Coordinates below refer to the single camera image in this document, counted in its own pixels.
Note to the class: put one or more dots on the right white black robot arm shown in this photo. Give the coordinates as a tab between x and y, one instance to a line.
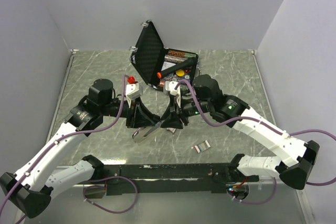
293	159

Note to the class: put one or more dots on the yellow poker chip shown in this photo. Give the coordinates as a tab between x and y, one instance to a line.
180	73

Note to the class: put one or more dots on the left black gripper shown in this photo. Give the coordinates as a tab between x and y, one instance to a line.
138	112

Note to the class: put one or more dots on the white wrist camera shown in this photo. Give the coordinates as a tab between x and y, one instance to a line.
172	88
133	89

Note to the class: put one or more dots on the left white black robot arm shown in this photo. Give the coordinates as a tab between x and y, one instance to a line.
32	187

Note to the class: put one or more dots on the striped staple strip pack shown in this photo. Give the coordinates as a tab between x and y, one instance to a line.
201	147

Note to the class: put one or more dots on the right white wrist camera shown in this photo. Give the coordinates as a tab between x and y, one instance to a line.
172	88

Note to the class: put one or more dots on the black stapler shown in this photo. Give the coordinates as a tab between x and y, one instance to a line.
145	132

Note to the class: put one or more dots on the black poker chip case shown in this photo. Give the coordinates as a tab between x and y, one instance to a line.
149	56

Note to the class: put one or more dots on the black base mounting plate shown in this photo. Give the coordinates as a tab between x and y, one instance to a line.
177	178

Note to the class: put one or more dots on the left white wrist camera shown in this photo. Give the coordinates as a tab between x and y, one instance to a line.
133	89

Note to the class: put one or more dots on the black marker orange cap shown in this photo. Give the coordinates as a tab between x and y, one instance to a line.
186	63

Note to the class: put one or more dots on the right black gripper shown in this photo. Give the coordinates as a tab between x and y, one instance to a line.
173	119

